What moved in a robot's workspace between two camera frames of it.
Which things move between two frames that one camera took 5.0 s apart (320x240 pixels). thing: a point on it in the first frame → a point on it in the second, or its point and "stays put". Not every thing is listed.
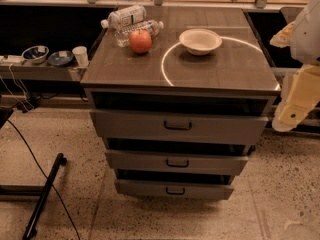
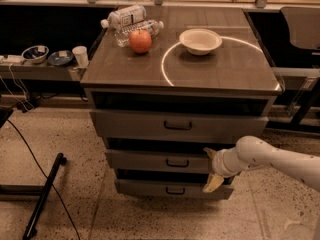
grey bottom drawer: [171, 189] stays put
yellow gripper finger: [304, 96] → [213, 183]
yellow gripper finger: [284, 37] → [211, 153]
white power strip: [12, 59] stays put
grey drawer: [177, 162] stays put
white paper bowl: [200, 41] stays put
